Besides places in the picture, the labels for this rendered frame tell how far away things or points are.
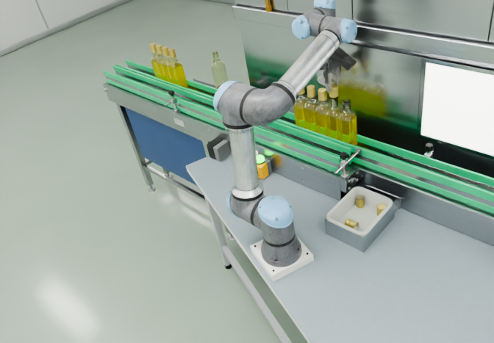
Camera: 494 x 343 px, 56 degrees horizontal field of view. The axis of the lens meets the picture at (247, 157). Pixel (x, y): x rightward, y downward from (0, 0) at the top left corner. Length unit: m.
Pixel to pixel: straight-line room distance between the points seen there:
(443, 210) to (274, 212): 0.64
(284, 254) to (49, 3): 6.31
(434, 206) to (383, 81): 0.51
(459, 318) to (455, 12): 0.97
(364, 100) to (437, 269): 0.72
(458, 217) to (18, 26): 6.47
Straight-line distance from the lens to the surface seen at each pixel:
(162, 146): 2.96
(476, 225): 1.84
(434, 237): 1.87
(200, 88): 2.61
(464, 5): 1.70
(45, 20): 7.51
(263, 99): 1.40
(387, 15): 1.83
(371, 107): 2.00
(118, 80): 2.97
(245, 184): 1.63
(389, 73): 1.88
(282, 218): 1.59
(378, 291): 1.69
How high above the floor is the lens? 2.10
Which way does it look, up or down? 36 degrees down
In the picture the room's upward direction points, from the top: 11 degrees counter-clockwise
